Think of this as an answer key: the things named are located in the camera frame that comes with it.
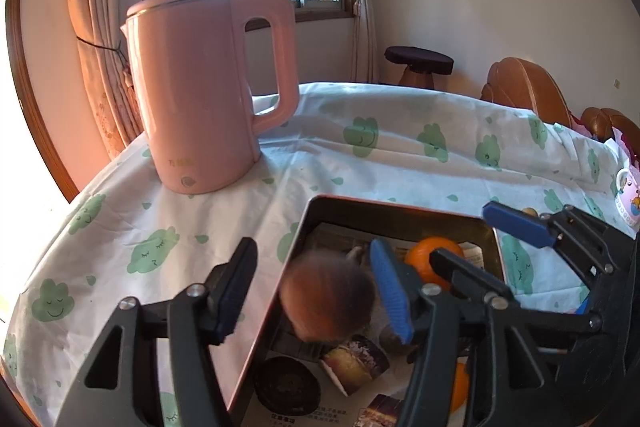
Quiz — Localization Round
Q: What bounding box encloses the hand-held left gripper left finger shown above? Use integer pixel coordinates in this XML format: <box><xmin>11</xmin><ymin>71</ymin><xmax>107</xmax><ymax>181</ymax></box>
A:
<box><xmin>52</xmin><ymin>237</ymin><xmax>258</xmax><ymax>427</ymax></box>

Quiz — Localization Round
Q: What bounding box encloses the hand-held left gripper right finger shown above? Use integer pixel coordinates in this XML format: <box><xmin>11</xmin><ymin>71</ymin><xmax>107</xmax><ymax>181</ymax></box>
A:
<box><xmin>369</xmin><ymin>239</ymin><xmax>545</xmax><ymax>427</ymax></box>

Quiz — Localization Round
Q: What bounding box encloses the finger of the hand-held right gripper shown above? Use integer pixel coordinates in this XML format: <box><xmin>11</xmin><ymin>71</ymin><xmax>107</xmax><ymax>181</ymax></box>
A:
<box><xmin>482</xmin><ymin>201</ymin><xmax>637</xmax><ymax>282</ymax></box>
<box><xmin>429</xmin><ymin>248</ymin><xmax>602</xmax><ymax>339</ymax></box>

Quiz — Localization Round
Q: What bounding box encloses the large smooth orange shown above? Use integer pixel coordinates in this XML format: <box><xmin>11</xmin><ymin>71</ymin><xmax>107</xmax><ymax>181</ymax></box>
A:
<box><xmin>405</xmin><ymin>237</ymin><xmax>466</xmax><ymax>292</ymax></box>

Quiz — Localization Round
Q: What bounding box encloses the brown round root vegetable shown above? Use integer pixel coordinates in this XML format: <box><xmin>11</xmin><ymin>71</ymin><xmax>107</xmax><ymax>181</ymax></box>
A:
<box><xmin>277</xmin><ymin>247</ymin><xmax>378</xmax><ymax>343</ymax></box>

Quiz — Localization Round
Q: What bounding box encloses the pink tin box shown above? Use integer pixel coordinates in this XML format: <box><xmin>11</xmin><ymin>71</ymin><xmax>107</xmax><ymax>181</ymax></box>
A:
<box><xmin>227</xmin><ymin>194</ymin><xmax>508</xmax><ymax>427</ymax></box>

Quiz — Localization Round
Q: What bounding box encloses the bumpy mandarin orange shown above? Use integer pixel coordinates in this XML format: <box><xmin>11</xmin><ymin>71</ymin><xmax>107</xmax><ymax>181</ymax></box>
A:
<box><xmin>447</xmin><ymin>359</ymin><xmax>472</xmax><ymax>414</ymax></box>

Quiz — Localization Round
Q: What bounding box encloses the pink cartoon cat cup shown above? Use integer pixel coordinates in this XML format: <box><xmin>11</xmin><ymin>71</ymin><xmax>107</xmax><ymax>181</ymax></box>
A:
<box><xmin>614</xmin><ymin>167</ymin><xmax>640</xmax><ymax>230</ymax></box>

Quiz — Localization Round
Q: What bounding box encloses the white tablecloth green cloud print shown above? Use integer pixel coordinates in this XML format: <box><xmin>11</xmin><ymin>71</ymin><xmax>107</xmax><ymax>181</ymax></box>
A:
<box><xmin>0</xmin><ymin>81</ymin><xmax>640</xmax><ymax>427</ymax></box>

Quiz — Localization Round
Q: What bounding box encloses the pink cloth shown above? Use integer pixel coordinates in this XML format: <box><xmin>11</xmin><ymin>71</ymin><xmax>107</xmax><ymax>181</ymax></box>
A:
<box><xmin>607</xmin><ymin>129</ymin><xmax>640</xmax><ymax>168</ymax></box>

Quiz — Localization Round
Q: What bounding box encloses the dark round stool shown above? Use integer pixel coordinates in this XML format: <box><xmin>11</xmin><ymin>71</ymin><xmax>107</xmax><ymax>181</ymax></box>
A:
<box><xmin>384</xmin><ymin>46</ymin><xmax>455</xmax><ymax>90</ymax></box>

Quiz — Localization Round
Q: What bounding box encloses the pink electric kettle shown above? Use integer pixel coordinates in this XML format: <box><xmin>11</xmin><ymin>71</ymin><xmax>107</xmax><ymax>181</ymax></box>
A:
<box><xmin>120</xmin><ymin>0</ymin><xmax>301</xmax><ymax>195</ymax></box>

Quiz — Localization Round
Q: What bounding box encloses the patterned pink curtain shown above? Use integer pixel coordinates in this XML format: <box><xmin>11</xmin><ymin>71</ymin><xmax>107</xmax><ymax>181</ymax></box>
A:
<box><xmin>65</xmin><ymin>0</ymin><xmax>151</xmax><ymax>158</ymax></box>

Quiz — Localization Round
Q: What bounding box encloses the brown wooden frame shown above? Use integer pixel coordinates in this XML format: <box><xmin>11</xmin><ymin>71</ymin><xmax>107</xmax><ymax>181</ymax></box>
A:
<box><xmin>5</xmin><ymin>0</ymin><xmax>81</xmax><ymax>202</ymax></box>

